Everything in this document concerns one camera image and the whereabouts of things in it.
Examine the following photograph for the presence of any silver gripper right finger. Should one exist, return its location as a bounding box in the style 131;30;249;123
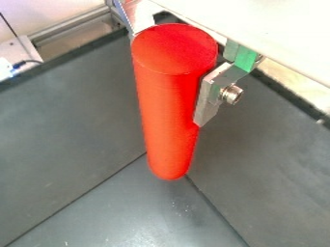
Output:
193;40;263;126

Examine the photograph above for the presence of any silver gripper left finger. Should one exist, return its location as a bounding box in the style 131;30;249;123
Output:
112;0;155;40

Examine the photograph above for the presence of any red cylinder peg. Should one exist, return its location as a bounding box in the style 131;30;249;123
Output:
131;23;217;179

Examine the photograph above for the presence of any aluminium frame rail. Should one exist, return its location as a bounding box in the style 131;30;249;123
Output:
28;4;123;46

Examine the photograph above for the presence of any white box with blue cable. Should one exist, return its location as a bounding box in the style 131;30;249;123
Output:
0;36;44;83

